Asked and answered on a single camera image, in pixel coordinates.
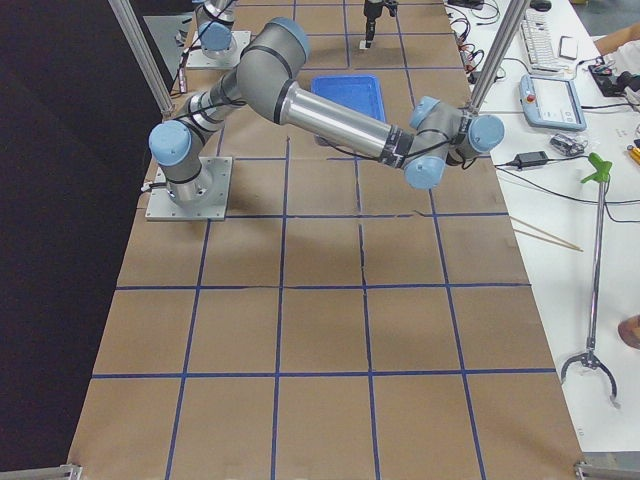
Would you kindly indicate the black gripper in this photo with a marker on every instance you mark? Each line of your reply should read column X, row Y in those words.
column 371, row 11

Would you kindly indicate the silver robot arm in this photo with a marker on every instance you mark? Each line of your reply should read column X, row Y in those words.
column 265, row 81
column 215, row 21

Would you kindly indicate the blue plastic tray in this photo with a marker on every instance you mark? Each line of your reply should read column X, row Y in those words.
column 361, row 93

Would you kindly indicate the white keyboard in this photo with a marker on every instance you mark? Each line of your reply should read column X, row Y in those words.
column 536, row 37

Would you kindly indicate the blue teach pendant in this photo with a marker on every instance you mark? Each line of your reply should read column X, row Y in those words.
column 551, row 103

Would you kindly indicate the black power adapter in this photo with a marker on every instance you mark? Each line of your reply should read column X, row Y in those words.
column 530, row 159

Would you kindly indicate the wooden chopstick pair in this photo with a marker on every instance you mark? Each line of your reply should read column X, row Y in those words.
column 532, row 231

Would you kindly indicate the aluminium frame post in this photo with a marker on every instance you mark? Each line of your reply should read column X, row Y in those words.
column 507, row 30

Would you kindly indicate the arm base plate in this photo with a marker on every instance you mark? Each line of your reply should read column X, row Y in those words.
column 205, row 198
column 217, row 57

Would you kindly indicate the green handled grabber tool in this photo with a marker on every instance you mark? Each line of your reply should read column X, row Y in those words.
column 588, row 358

